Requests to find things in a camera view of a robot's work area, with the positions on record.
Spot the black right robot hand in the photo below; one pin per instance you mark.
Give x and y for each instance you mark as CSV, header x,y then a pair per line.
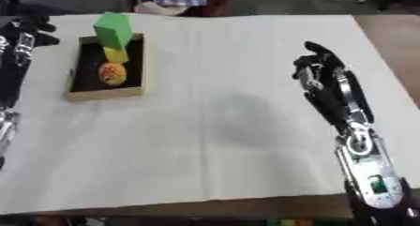
x,y
328,93

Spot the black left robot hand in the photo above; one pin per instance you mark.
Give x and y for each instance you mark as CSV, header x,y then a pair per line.
x,y
22,48

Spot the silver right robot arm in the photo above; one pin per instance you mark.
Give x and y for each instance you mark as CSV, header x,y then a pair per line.
x,y
367,170

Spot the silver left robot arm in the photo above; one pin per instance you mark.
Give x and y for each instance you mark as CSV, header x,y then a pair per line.
x,y
5,132

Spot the tan cardboard box black inside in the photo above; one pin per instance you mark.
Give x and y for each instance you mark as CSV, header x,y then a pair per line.
x,y
106,70

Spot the green block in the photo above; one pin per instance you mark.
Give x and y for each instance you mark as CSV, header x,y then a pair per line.
x,y
114,30

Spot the orange yellow toy fruit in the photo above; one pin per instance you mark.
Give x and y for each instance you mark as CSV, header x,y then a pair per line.
x,y
112,73

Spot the yellow block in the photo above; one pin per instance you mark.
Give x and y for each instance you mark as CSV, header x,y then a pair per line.
x,y
116,54

